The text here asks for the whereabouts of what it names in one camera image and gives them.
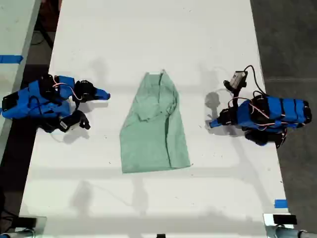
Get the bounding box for pale green t-shirt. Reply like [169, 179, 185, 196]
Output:
[119, 69, 192, 174]

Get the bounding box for long blue tape strip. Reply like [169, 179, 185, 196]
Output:
[0, 55, 24, 64]

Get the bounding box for reddish brown box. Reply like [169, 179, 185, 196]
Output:
[39, 0, 63, 32]

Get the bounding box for pale grey side table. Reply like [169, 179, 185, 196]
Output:
[0, 0, 42, 161]

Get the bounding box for square blue tape piece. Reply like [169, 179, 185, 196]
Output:
[274, 198, 289, 209]

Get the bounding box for shiny metal plate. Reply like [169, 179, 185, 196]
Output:
[263, 213, 296, 229]
[14, 216, 48, 233]

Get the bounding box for small black box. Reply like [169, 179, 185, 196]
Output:
[272, 214, 298, 225]
[18, 216, 38, 228]

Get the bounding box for grey metal pipe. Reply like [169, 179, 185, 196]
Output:
[0, 229, 35, 238]
[265, 224, 317, 238]

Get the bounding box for black camera box with label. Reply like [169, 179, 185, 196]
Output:
[57, 110, 91, 133]

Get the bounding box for black camera box grey face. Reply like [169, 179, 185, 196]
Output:
[223, 70, 249, 90]

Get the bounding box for black camera cable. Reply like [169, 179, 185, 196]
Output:
[243, 64, 268, 98]

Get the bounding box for thin black floor cable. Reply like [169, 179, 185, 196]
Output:
[30, 23, 54, 50]

